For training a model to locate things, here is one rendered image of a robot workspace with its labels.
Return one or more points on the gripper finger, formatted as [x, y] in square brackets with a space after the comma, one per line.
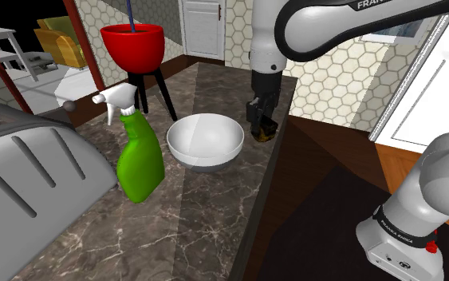
[253, 113]
[270, 111]

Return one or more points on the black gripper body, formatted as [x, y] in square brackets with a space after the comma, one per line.
[266, 83]

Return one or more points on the dark brown lumpy object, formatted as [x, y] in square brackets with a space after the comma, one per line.
[265, 133]

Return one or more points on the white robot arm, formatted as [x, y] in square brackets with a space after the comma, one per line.
[309, 23]

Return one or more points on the white bowl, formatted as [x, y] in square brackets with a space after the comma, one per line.
[204, 140]

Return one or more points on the white door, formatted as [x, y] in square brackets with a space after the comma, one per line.
[204, 29]

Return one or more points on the green spray bottle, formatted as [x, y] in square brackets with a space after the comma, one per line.
[140, 159]

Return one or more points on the red pot on black stand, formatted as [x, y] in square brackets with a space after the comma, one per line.
[132, 46]

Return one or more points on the dark robot stand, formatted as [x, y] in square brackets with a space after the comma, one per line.
[325, 249]

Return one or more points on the white and wood cabinet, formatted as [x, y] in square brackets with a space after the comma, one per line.
[434, 97]

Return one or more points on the yellow armchair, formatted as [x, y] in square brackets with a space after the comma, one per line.
[62, 46]

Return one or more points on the grey low table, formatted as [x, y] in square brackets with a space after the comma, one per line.
[39, 60]

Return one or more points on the grey toaster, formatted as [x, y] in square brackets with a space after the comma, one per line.
[25, 186]

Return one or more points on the white framed wall picture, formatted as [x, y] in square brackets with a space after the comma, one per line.
[395, 31]

